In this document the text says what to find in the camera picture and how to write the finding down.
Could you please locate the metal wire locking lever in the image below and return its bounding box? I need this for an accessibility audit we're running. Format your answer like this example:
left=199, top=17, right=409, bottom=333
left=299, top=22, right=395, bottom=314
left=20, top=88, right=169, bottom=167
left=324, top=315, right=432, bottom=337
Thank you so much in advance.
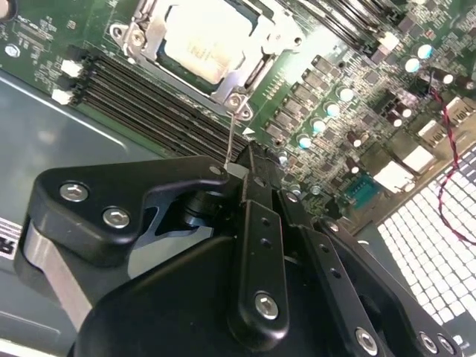
left=222, top=111, right=241, bottom=167

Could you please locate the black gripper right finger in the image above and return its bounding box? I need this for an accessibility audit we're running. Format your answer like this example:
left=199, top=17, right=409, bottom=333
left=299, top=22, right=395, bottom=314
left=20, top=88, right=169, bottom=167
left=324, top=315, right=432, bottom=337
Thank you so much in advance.
left=266, top=148, right=464, bottom=357

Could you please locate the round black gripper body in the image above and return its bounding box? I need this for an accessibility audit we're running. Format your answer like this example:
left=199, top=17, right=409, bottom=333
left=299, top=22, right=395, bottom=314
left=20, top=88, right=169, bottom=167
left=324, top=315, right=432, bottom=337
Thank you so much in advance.
left=68, top=237, right=350, bottom=357

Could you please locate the silver-topped CPU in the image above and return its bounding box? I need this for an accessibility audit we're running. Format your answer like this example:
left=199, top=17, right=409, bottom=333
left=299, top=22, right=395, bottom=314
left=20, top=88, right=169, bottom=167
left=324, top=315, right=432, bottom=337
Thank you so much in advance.
left=155, top=1, right=268, bottom=86

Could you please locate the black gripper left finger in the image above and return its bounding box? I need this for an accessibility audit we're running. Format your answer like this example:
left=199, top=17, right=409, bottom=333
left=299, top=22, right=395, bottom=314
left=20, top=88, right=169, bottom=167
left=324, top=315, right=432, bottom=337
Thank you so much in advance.
left=13, top=142, right=290, bottom=345

